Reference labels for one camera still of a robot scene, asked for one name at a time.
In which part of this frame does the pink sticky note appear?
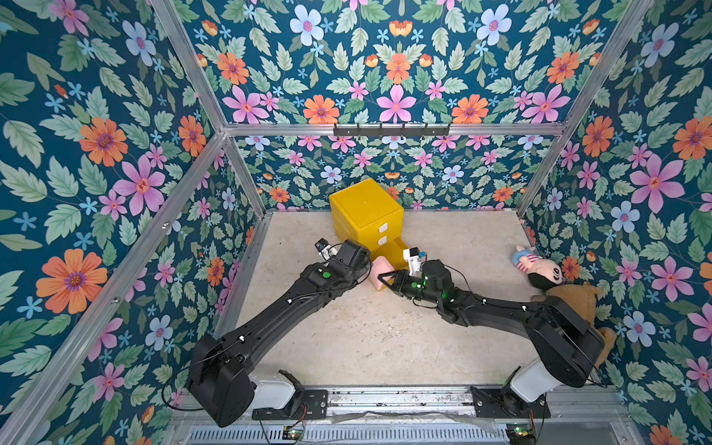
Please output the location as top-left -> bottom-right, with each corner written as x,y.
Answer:
368,256 -> 395,291

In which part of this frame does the yellow drawer cabinet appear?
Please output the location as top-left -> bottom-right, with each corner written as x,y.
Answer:
329,178 -> 408,269

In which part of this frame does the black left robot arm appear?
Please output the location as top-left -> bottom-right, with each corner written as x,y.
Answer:
185,238 -> 371,428

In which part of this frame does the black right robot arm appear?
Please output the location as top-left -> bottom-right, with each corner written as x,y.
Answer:
378,260 -> 604,405

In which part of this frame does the pink plush doll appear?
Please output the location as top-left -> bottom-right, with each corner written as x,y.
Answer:
512,246 -> 566,291

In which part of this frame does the brown teddy bear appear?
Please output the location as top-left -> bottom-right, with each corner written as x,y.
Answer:
545,284 -> 616,366

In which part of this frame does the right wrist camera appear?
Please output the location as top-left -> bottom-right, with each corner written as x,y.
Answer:
402,247 -> 428,277

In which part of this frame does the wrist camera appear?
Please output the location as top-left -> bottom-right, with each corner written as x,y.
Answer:
315,238 -> 341,261
402,247 -> 428,277

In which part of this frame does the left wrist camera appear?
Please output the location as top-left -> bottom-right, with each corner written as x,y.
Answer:
315,238 -> 341,261

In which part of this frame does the metal hook rail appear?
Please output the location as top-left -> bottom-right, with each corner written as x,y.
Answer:
332,123 -> 451,138

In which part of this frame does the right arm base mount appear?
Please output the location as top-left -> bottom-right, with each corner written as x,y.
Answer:
469,367 -> 551,419

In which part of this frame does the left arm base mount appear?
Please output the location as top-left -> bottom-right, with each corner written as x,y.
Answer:
248,370 -> 329,421

